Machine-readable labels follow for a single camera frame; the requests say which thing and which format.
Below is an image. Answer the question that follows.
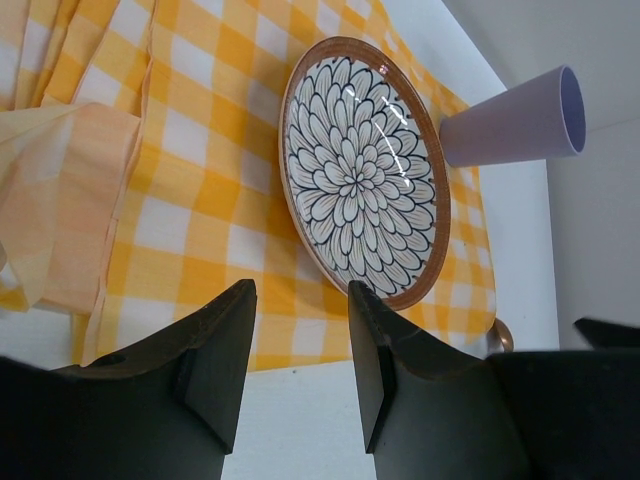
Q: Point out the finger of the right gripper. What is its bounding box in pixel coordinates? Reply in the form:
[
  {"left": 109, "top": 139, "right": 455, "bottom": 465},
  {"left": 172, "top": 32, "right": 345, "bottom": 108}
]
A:
[{"left": 574, "top": 317, "right": 640, "bottom": 349}]

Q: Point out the yellow white checkered napkin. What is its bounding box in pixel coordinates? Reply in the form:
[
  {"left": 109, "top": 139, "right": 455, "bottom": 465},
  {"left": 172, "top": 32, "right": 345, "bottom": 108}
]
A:
[{"left": 1, "top": 1, "right": 496, "bottom": 370}]

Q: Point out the copper coloured spoon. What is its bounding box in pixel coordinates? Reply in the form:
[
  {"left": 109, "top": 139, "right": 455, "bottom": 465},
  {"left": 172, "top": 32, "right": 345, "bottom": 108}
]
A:
[{"left": 487, "top": 318, "right": 514, "bottom": 354}]

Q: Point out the lilac plastic cup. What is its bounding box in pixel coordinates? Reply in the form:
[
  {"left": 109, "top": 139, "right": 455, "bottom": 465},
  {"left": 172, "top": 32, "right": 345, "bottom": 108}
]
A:
[{"left": 439, "top": 65, "right": 587, "bottom": 168}]

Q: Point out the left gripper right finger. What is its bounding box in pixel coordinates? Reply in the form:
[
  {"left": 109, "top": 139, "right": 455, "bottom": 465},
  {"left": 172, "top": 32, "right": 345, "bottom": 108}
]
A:
[{"left": 348, "top": 281, "right": 639, "bottom": 479}]

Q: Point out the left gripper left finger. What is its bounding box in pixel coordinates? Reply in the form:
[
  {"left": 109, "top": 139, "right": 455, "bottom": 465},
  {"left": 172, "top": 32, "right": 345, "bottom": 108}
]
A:
[{"left": 1, "top": 279, "right": 257, "bottom": 479}]

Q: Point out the floral patterned ceramic plate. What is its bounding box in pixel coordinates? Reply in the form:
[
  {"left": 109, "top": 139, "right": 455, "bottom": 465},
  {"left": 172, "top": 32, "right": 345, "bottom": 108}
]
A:
[{"left": 279, "top": 36, "right": 451, "bottom": 310}]

